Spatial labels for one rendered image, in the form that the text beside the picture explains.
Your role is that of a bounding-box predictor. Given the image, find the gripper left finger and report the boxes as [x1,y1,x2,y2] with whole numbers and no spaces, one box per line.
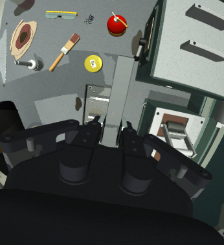
[0,115,103,152]

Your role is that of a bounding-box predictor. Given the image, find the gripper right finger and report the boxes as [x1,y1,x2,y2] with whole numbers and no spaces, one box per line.
[121,121,213,188]

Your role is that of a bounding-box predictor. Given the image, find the grey cylinder tool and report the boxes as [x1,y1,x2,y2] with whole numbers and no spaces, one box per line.
[164,121,186,134]

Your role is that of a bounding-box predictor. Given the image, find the green chip tray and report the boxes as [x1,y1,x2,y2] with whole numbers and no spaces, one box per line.
[137,97,219,170]

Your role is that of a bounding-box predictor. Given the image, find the green lathe body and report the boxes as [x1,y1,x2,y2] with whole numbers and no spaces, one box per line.
[135,0,224,229]

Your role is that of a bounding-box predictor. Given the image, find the black knob white lever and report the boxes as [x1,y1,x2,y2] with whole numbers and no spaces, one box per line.
[133,38,146,62]

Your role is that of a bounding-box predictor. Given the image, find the shiny steel plate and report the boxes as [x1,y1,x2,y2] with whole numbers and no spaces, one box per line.
[83,84,113,131]

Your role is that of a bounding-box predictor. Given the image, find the grey flat strip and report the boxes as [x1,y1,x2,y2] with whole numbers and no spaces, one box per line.
[99,54,135,148]

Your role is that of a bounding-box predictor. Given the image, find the grey bar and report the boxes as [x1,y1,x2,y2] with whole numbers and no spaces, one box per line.
[179,40,224,63]
[185,3,224,31]

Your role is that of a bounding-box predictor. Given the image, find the clear safety glasses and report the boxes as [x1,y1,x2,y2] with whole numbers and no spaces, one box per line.
[45,10,78,21]

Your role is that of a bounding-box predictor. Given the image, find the small dark spring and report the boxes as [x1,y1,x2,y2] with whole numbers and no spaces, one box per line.
[84,14,95,25]

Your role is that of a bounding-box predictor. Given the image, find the brass data plate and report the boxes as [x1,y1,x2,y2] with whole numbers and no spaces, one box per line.
[145,16,155,60]

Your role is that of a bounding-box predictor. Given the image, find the red oil can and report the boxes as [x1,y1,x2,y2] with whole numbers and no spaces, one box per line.
[106,12,129,38]

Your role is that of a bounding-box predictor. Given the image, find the wooden handle brush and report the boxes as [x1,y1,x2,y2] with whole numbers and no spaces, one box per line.
[49,32,81,73]

